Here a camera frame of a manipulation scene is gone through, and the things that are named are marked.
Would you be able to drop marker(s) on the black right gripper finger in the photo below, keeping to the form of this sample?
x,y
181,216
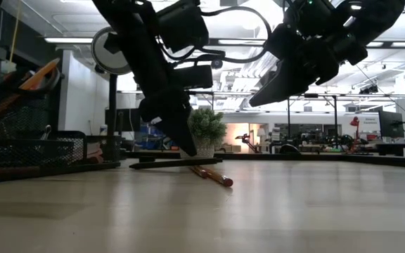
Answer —
x,y
287,81

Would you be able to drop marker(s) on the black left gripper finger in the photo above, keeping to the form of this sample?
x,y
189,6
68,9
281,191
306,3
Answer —
x,y
195,77
178,126

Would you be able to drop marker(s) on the black marker pen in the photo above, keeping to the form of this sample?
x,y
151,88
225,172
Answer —
x,y
174,163

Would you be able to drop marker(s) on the black binder clip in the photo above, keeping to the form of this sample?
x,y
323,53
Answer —
x,y
46,131

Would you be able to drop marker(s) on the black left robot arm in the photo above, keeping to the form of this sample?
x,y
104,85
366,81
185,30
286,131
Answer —
x,y
132,42

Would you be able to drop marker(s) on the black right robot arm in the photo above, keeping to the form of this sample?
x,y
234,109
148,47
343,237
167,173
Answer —
x,y
382,17

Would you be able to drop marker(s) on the black office desk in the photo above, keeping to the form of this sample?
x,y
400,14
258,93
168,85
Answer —
x,y
399,145

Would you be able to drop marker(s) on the black mesh desk organizer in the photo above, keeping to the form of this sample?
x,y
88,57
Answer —
x,y
30,154

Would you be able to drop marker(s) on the artificial green potted plant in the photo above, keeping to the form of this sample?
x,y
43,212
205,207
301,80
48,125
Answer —
x,y
207,126

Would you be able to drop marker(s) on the black computer monitor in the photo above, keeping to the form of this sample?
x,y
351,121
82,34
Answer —
x,y
390,123
125,119

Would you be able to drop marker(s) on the black desk lamp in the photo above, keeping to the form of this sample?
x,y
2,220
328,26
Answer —
x,y
112,112

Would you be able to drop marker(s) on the red desk lamp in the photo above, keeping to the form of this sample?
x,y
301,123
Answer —
x,y
355,123

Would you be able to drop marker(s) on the overhead beam with light strips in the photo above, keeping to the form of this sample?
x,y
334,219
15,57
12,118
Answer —
x,y
69,40

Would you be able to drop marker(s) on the black ceiling dome camera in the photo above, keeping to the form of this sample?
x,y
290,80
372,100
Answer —
x,y
217,64

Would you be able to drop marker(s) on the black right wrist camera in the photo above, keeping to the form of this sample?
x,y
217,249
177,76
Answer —
x,y
308,14

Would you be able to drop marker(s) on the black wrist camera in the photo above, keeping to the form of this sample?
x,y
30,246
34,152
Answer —
x,y
308,14
183,24

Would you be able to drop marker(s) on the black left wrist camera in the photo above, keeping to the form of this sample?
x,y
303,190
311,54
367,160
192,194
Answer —
x,y
183,24

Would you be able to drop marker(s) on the black aluminium table frame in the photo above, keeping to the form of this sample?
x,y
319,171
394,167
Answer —
x,y
329,159

